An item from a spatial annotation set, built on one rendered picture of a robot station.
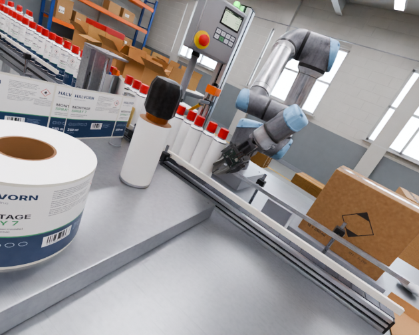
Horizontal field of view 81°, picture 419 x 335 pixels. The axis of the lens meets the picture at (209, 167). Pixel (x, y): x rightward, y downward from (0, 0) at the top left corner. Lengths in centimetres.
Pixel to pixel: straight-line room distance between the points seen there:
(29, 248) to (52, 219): 5
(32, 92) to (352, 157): 585
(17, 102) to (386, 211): 108
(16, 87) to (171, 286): 54
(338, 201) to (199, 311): 65
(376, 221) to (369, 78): 540
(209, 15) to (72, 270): 87
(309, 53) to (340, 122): 508
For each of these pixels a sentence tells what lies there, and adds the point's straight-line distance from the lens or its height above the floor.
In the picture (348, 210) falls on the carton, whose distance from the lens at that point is 100.
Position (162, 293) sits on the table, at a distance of 54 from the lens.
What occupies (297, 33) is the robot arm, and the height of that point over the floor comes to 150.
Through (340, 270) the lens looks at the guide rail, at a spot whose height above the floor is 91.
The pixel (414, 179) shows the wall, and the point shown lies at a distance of 611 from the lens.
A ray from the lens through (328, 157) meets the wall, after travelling 615.
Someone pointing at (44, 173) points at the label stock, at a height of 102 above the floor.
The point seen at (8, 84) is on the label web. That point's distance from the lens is 69.
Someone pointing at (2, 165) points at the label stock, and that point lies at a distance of 41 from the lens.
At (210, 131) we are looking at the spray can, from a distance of 89.
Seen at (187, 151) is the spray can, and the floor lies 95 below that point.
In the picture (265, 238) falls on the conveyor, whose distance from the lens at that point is 82.
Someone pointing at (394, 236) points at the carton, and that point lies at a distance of 102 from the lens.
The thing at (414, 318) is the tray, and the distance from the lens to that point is 108.
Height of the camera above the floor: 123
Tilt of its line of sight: 19 degrees down
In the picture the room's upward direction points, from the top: 25 degrees clockwise
